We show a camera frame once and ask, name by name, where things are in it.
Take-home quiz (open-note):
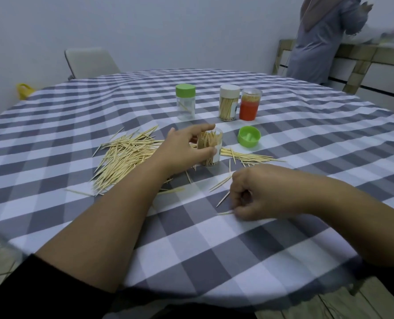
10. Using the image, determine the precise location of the person's left hand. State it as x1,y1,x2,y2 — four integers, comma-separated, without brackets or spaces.
151,124,217,179

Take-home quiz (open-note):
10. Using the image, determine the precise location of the person's right hand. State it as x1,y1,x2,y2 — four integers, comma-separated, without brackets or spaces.
229,164,310,221

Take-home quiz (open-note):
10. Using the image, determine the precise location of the clear toothpick jar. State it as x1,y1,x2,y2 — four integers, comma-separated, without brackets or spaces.
197,127,224,167

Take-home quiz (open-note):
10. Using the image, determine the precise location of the person's right forearm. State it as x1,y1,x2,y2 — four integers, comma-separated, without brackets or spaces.
301,171,394,267

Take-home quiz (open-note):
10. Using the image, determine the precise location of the person's left forearm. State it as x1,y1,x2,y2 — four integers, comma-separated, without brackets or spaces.
36,158,173,293

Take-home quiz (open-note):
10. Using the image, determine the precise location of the bundle of wooden toothpicks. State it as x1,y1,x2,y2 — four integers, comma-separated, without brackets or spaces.
198,129,222,166

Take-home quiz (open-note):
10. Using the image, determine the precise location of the green plastic jar lid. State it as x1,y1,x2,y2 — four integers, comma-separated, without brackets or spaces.
237,126,261,148

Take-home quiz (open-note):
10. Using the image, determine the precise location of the toothpick jar with white lid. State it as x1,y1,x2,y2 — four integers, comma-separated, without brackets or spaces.
218,84,241,122

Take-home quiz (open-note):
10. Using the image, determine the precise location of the clear jar with green lid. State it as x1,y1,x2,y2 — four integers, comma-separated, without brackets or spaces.
175,84,196,121

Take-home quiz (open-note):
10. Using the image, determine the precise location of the clear jar with red label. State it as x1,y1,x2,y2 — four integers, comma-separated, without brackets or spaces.
239,88,263,122

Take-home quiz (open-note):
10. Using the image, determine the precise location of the grey white checkered tablecloth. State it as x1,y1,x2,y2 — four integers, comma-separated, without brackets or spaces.
0,68,394,311

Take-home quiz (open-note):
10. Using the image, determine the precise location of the pile of loose wooden toothpicks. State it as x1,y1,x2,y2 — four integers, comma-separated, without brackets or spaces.
64,125,286,197

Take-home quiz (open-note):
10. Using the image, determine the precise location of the beige chair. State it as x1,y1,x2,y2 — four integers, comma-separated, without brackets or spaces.
64,47,121,81

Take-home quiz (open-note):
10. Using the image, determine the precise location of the person's black right sleeve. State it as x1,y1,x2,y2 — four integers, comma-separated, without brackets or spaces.
359,262,394,314

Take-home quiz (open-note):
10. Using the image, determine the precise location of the person's black sleeve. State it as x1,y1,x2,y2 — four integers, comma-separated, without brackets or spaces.
0,254,115,319
359,262,394,314

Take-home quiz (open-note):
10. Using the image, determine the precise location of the tiled counter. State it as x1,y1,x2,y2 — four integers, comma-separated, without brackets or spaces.
272,39,394,114

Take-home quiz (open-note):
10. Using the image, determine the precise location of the yellow plastic object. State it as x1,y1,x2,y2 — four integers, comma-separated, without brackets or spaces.
16,83,35,100

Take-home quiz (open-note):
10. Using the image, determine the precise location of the person's black left sleeve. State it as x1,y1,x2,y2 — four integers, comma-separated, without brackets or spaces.
0,254,115,319

